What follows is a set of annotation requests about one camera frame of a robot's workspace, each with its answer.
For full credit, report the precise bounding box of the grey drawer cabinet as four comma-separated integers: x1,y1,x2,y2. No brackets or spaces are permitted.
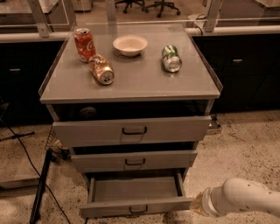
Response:
40,24,221,181

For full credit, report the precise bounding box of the green soda can lying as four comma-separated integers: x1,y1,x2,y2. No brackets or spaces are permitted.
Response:
162,45,182,73

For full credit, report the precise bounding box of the orange soda can lying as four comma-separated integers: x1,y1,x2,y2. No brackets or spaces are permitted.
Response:
88,54,115,85

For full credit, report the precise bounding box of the black floor cable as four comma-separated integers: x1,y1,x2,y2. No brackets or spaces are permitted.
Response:
0,117,73,224

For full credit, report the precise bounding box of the grey top drawer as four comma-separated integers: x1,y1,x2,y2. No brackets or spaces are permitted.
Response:
52,115,211,147

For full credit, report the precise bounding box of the grey bottom drawer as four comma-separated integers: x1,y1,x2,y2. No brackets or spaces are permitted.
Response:
80,172,193,218

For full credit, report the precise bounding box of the black bar on floor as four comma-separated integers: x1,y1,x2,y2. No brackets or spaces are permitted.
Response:
29,150,52,224

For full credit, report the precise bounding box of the white bowl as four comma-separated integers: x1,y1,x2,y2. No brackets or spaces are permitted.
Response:
113,35,148,57

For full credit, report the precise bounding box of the black office chair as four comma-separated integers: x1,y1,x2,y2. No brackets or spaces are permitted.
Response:
115,0,145,14
144,0,181,18

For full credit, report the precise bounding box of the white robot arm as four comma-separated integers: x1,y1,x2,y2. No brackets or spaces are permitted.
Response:
190,178,280,218

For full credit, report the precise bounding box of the red cola can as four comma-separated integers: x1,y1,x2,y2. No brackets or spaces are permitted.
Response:
74,28,95,63

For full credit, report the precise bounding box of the grey drawer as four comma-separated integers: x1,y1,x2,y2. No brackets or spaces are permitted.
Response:
72,150,197,173
52,115,211,147
80,172,193,218

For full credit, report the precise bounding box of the grey middle drawer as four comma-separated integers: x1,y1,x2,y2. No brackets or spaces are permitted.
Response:
72,150,197,173

